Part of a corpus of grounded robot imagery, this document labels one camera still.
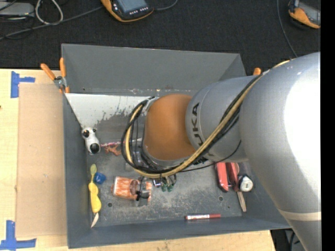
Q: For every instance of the pink and orange toy figure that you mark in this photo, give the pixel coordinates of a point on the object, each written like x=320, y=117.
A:
x=113, y=148

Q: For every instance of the white and black toy animal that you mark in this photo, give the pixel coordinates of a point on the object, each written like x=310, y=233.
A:
x=91, y=140

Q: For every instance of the white and black round tool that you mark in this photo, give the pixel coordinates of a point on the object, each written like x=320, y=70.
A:
x=246, y=183

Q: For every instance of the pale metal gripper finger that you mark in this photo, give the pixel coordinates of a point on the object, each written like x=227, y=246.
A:
x=156, y=183
x=143, y=201

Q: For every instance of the pale wooden stick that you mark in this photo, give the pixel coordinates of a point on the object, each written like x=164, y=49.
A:
x=242, y=201

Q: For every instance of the brown cardboard board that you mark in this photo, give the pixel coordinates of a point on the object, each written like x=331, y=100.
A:
x=39, y=153

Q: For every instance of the small blue cup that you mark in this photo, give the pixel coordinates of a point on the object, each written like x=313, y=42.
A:
x=100, y=177

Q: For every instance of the grey metal bin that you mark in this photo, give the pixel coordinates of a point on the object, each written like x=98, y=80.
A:
x=167, y=67

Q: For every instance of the red hand tool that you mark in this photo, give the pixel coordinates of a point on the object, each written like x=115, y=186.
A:
x=223, y=176

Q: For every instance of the red marker pen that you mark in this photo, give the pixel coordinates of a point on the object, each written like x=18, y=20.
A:
x=202, y=216

